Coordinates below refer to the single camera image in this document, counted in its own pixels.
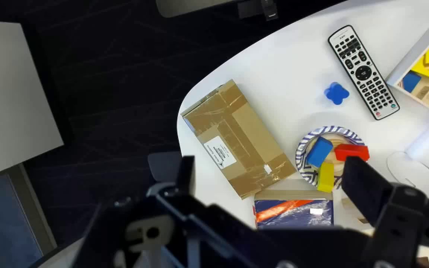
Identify blue striped paper plate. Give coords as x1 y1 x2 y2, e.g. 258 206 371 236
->
294 124 368 188

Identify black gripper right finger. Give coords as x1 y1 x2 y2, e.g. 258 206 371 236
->
342 157 397 228

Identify light grey flat panel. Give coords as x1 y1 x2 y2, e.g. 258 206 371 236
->
0 20 66 184

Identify white remote control black buttons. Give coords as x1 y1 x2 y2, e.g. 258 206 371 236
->
327 24 403 123

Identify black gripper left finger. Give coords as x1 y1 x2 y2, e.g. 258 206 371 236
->
173 155 197 199

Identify yellow rectangular block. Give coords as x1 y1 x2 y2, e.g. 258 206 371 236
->
316 161 337 196

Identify orange-red cube block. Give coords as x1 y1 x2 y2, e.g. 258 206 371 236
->
334 143 371 164

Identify white foam piece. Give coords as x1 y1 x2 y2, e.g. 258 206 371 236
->
386 118 429 190

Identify blue block in tray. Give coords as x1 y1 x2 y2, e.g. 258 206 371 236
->
401 71 424 94

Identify blue rectangular block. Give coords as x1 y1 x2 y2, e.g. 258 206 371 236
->
306 136 336 169

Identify blue clover-shaped block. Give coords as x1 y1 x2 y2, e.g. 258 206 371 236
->
324 81 352 106

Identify grey object with dark base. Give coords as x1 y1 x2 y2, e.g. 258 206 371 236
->
154 0 281 23

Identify taped brown cardboard box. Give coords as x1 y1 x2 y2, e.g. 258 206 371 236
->
181 79 298 202

